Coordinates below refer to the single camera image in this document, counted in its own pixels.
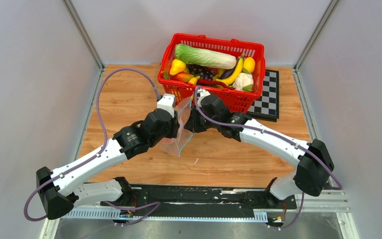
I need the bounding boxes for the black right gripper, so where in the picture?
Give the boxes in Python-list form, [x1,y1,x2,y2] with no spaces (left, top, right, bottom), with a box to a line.
[185,105,219,133]

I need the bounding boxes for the clear zip top bag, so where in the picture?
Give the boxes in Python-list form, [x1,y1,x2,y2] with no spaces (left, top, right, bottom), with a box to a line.
[161,97,193,157]

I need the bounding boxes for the purple eggplant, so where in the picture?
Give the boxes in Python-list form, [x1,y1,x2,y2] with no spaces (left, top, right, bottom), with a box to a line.
[218,68,235,80]

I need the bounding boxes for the yellow pear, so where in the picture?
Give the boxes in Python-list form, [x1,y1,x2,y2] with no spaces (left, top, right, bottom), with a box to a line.
[169,58,187,76]

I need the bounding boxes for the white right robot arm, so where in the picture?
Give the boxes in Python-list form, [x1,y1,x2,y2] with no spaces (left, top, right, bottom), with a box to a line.
[185,90,334,208]

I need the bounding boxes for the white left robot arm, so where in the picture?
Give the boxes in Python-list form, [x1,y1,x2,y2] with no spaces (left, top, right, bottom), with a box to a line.
[36,108,180,220]

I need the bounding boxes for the red chili pepper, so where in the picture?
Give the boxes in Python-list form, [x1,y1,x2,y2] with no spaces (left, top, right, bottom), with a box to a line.
[197,79,227,89]

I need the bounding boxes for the yellow banana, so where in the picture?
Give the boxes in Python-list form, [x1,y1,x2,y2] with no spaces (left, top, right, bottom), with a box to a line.
[215,55,244,86]

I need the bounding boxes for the dark purple grapes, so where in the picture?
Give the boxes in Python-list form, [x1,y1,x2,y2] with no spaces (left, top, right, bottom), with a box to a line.
[188,64,215,81]

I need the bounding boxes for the white cauliflower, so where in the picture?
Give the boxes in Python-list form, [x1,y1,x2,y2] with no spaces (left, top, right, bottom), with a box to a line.
[232,73,254,92]

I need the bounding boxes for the red plastic shopping basket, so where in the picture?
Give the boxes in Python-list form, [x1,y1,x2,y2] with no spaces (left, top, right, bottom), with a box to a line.
[158,33,266,113]

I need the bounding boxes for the black white checkerboard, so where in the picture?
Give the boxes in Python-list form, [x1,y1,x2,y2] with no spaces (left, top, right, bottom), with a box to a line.
[247,70,279,122]

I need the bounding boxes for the white green napa cabbage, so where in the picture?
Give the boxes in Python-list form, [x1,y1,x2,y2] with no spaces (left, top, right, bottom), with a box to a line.
[175,44,237,69]

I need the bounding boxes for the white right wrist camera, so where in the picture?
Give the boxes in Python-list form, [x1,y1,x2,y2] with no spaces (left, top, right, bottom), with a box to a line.
[196,89,211,107]

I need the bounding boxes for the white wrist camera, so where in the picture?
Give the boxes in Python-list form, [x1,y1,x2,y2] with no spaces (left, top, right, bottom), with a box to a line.
[196,89,211,107]
[157,93,176,118]

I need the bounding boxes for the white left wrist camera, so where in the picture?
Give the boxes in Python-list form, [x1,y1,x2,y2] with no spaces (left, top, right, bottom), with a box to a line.
[157,93,176,118]

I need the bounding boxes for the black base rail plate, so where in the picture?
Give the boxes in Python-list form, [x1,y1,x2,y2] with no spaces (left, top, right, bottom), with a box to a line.
[112,184,297,219]

